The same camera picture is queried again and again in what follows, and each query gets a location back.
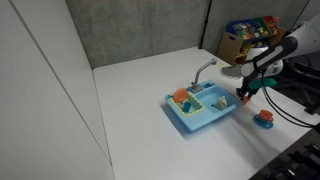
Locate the small blue toy cup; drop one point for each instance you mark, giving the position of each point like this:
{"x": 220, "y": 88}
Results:
{"x": 187, "y": 106}

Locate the yellow dish rack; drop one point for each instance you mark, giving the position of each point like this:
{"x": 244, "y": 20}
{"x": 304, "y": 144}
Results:
{"x": 197, "y": 107}

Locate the grey metal mounting plate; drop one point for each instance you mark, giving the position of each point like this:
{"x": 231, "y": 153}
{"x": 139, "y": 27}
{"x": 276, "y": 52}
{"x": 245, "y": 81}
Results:
{"x": 231, "y": 71}

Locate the blue toy sink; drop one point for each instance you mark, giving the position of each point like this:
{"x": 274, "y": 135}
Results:
{"x": 200, "y": 121}

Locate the black equipment frame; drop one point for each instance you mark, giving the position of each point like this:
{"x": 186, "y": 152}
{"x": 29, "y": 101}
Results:
{"x": 296, "y": 160}

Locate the cream toy sponge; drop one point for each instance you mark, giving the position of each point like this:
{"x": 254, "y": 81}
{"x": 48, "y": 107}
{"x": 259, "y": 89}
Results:
{"x": 220, "y": 103}

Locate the orange toy plate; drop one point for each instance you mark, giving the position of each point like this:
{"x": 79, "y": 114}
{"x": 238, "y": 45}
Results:
{"x": 180, "y": 95}

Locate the blue toy saucer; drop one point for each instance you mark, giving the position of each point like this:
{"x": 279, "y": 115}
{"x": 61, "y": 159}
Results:
{"x": 263, "y": 125}

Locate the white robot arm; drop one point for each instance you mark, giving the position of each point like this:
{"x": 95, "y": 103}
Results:
{"x": 290, "y": 43}

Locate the wooden toy storage shelf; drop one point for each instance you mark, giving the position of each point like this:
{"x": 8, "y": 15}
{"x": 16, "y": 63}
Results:
{"x": 230, "y": 46}

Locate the grey toy faucet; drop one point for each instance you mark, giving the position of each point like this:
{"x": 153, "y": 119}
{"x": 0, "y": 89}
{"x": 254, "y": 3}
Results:
{"x": 196, "y": 87}

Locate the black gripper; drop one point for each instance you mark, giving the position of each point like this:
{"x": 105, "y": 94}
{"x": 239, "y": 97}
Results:
{"x": 247, "y": 85}

